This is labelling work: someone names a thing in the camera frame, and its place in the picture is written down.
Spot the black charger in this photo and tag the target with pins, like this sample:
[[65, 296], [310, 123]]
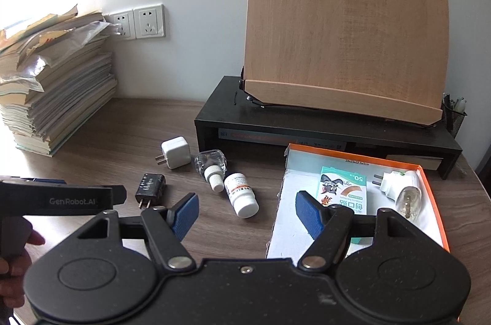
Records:
[[150, 191]]

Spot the black monitor riser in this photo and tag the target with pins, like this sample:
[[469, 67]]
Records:
[[222, 114]]

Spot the black mesh pen holder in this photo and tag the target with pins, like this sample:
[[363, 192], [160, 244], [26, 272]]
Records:
[[454, 116]]

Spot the wooden book stand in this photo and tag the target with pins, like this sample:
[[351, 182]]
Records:
[[345, 30]]

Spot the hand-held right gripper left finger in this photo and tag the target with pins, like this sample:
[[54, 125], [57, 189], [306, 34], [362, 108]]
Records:
[[186, 217]]

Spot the white usb charger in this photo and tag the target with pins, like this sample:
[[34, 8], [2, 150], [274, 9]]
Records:
[[175, 153]]

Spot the white pill bottle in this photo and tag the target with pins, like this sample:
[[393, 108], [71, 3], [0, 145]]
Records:
[[239, 194]]

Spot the orange-edged cardboard tray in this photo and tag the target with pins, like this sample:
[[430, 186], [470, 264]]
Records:
[[299, 175]]

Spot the glass bottle with white cap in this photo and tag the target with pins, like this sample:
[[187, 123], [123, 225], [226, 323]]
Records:
[[210, 166]]

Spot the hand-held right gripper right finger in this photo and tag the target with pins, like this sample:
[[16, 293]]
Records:
[[308, 214]]

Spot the white wall socket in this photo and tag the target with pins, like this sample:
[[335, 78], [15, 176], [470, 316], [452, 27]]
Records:
[[121, 25], [149, 21]]

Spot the stack of books and papers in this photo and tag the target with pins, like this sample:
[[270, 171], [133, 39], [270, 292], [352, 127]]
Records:
[[65, 99]]

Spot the clear plastic bag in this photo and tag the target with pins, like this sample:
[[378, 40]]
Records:
[[23, 72]]

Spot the teal bandage box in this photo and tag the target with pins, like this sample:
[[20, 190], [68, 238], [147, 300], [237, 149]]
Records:
[[345, 191]]

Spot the repellent heater with clear bottle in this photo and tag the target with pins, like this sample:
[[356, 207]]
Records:
[[391, 187]]

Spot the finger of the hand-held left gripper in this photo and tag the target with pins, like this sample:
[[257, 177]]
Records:
[[119, 194], [42, 180]]

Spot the person's left hand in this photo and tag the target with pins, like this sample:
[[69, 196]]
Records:
[[15, 279]]

